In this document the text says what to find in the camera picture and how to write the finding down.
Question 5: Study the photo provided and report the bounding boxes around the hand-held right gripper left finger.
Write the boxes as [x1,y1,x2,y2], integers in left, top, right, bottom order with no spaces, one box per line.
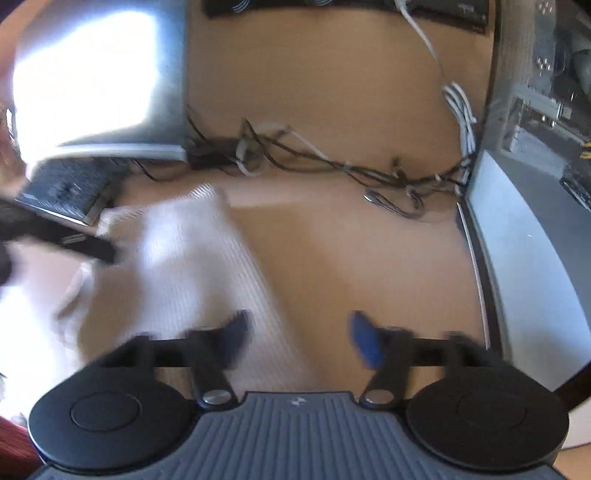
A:
[99,309,253,409]

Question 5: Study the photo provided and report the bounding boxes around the white computer case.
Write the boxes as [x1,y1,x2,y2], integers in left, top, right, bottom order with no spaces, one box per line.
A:
[455,0,591,416]

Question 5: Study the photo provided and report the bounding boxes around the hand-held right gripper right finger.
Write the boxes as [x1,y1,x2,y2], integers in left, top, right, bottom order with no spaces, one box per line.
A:
[350,309,491,409]

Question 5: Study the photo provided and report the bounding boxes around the white cable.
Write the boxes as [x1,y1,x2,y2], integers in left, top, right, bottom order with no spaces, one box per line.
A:
[394,0,479,160]

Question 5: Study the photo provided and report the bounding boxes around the curved black monitor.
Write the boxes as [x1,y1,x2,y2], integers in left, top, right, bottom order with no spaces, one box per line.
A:
[8,0,190,163]

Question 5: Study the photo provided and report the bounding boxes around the black power strip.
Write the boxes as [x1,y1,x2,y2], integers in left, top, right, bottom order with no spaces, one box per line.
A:
[203,0,491,34]

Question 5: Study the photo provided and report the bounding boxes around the black cable bundle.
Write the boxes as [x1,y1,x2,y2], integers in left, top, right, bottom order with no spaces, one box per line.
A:
[187,104,476,220]

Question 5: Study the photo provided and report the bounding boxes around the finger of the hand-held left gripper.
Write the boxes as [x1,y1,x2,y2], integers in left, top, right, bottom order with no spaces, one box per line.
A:
[51,224,117,265]

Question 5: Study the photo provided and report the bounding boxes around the grey striped long-sleeve shirt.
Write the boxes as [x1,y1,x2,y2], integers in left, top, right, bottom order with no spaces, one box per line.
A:
[0,183,320,416]

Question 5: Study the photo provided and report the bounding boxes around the black keyboard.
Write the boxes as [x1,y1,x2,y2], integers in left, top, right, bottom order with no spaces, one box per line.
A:
[16,157,133,227]

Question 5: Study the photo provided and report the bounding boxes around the black power adapter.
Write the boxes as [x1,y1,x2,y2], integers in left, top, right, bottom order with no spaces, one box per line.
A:
[187,137,241,171]

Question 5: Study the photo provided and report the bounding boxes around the grey cable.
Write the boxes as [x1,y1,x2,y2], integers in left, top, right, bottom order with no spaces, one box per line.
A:
[235,122,334,177]

